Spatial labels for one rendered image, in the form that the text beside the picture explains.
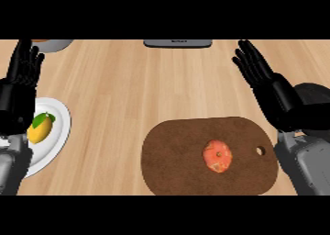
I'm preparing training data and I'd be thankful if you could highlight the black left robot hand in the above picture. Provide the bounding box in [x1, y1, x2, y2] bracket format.
[0, 39, 46, 138]

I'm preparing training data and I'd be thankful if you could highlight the orange round squash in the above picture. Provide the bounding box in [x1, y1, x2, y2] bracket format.
[202, 140, 235, 174]

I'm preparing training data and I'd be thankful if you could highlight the white bowl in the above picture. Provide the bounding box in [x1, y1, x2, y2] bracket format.
[30, 39, 76, 54]

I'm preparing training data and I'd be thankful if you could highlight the yellow mango with green leaf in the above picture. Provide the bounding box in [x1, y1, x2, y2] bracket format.
[27, 112, 58, 145]

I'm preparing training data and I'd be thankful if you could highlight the brown wooden cutting board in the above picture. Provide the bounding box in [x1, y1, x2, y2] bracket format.
[141, 116, 281, 196]

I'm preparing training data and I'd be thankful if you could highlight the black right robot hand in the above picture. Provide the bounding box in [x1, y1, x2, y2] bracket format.
[232, 39, 330, 133]

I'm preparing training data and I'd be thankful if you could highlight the white round plate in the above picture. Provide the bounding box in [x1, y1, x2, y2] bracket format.
[24, 96, 74, 179]

